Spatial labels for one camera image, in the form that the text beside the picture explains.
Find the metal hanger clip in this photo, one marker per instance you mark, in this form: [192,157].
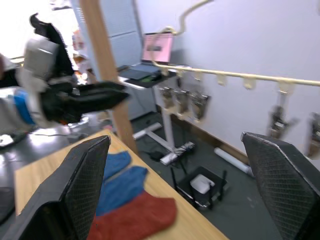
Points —
[278,120]
[200,105]
[314,135]
[168,98]
[182,102]

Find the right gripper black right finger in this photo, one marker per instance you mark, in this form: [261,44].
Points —
[282,175]

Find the black box with antennas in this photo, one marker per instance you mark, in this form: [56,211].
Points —
[200,187]

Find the white rolled tube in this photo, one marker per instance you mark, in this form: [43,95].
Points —
[235,161]

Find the red sock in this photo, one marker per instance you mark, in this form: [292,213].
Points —
[140,217]

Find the wooden upright post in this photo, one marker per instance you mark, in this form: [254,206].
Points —
[105,55]

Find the white standing desk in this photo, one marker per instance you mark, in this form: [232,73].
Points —
[165,120]

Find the large blue sock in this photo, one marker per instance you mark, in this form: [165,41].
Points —
[125,187]

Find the cream clip hanger frame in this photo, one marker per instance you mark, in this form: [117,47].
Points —
[225,73]

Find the silver folded umbrella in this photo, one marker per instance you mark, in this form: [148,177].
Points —
[178,152]

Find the open laptop pink screen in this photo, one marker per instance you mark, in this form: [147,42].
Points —
[157,48]

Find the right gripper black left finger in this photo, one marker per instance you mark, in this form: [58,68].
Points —
[75,190]

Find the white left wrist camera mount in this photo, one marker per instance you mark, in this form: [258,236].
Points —
[31,86]

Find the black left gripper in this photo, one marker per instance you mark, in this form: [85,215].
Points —
[57,105]

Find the small blue sock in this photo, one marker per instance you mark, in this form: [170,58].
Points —
[117,162]

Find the blue object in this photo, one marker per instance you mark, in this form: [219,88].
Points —
[23,107]

